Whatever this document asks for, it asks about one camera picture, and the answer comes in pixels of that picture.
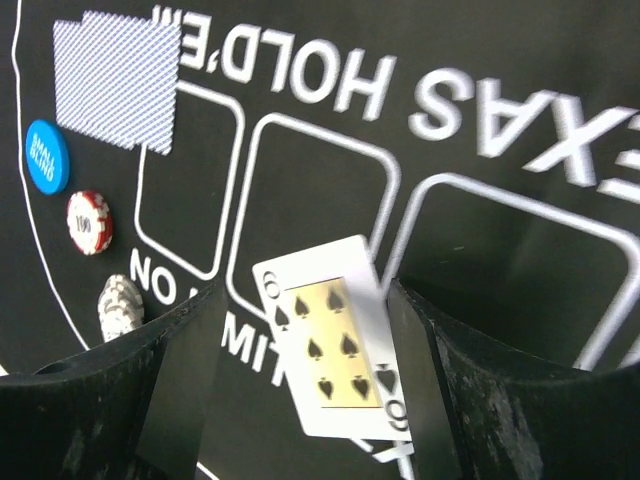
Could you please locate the grey white chip bottom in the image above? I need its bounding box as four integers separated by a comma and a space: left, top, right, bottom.
97, 274, 144, 342

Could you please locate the blue blind button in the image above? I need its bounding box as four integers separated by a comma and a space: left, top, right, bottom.
25, 119, 70, 195

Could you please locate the red white chip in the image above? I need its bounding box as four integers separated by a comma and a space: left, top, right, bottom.
66, 190, 114, 255

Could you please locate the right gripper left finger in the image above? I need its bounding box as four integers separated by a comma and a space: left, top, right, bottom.
1, 279, 226, 479

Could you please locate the black poker felt mat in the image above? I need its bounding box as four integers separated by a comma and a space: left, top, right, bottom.
1, 1, 639, 479

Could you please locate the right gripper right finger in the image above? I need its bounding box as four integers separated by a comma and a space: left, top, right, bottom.
387, 282, 639, 479

